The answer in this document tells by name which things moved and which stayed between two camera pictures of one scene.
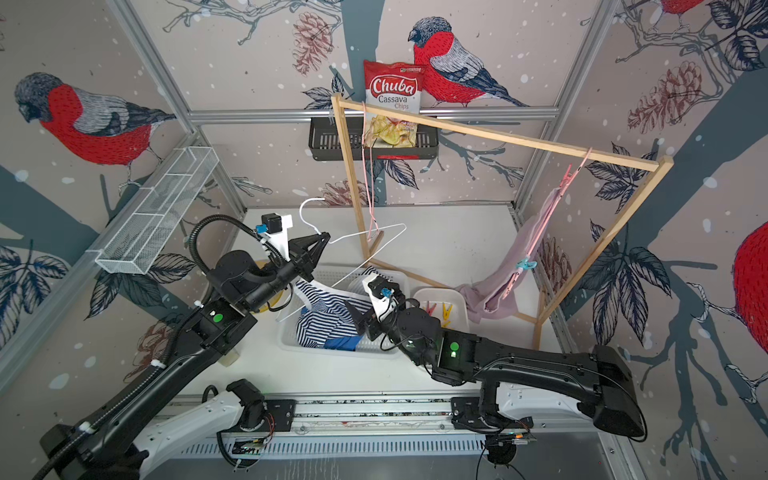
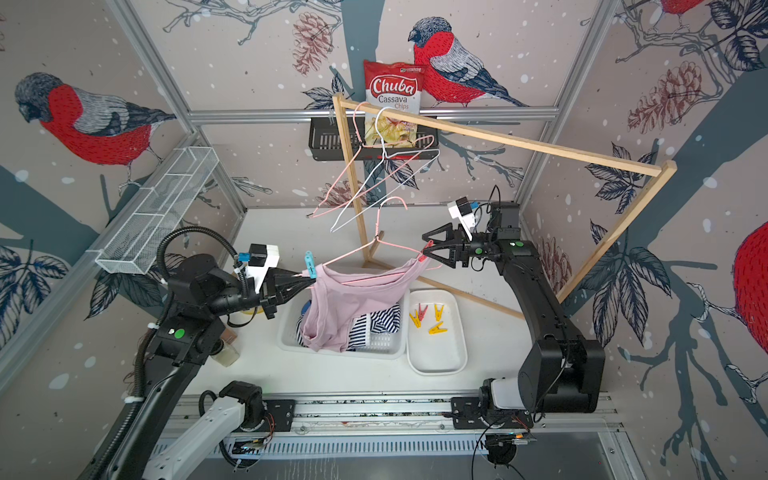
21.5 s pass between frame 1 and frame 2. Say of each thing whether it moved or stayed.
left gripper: moved
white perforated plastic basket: stayed
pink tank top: moved
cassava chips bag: stayed
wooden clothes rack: stayed
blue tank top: moved
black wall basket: stayed
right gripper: moved
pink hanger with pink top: moved
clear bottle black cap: stayed
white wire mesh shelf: stayed
